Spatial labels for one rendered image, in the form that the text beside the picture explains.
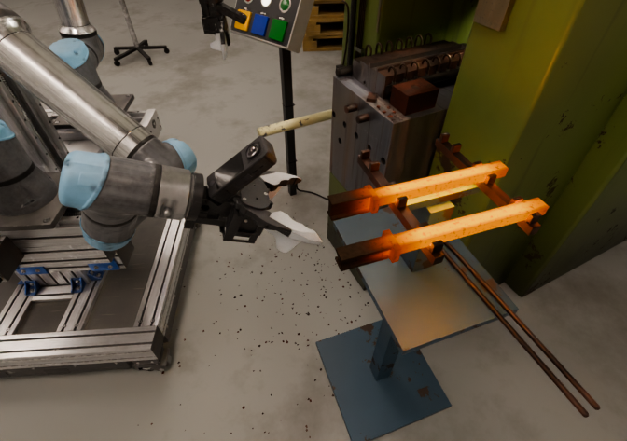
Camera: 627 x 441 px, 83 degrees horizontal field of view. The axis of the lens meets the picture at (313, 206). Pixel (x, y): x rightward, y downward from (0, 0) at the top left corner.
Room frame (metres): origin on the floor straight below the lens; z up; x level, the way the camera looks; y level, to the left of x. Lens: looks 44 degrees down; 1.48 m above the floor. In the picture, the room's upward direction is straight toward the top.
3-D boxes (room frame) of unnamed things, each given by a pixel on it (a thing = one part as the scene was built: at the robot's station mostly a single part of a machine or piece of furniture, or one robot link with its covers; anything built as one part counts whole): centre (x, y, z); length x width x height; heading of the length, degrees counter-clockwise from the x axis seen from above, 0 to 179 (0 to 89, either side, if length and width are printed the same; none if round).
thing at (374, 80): (1.28, -0.37, 0.96); 0.42 x 0.20 x 0.09; 116
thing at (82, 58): (1.22, 0.83, 0.98); 0.13 x 0.12 x 0.14; 12
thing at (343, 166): (1.24, -0.41, 0.69); 0.56 x 0.38 x 0.45; 116
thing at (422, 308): (0.56, -0.26, 0.74); 0.40 x 0.30 x 0.02; 19
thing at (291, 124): (1.46, 0.05, 0.62); 0.44 x 0.05 x 0.05; 116
